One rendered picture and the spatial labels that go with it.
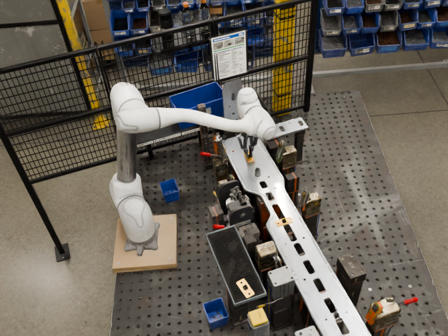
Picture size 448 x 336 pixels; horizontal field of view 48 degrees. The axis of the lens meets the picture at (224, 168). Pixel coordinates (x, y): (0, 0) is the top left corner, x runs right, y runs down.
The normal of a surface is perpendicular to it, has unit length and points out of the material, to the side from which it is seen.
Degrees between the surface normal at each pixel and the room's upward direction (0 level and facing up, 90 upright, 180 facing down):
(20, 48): 89
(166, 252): 1
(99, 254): 0
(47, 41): 90
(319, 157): 0
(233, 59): 90
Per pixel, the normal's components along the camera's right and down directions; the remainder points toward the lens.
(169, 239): -0.05, -0.69
